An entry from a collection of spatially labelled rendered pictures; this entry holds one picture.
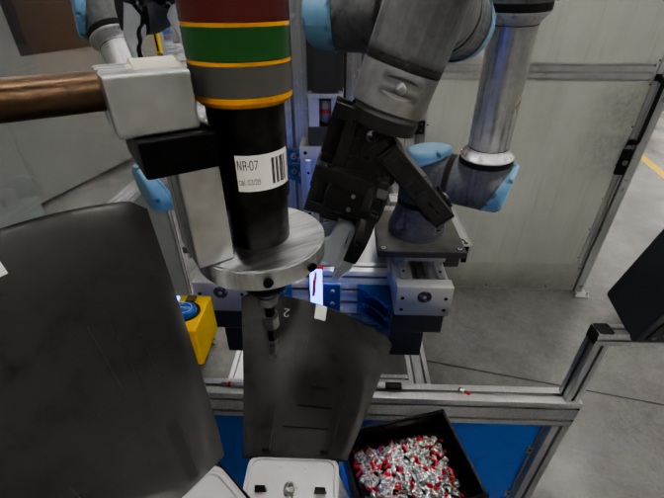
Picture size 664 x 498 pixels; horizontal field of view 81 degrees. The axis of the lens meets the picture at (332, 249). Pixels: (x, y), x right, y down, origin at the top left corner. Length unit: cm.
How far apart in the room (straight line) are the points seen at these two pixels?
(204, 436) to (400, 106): 32
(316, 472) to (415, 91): 37
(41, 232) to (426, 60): 34
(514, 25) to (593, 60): 144
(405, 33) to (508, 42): 49
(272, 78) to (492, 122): 74
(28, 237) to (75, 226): 3
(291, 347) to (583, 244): 234
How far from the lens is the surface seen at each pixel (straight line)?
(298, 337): 53
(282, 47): 17
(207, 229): 18
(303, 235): 21
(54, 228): 36
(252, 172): 18
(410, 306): 98
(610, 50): 230
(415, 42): 38
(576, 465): 203
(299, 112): 109
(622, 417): 229
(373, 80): 38
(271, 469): 44
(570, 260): 274
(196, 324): 76
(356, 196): 41
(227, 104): 17
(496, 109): 88
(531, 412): 100
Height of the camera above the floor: 157
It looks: 33 degrees down
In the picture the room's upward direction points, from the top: straight up
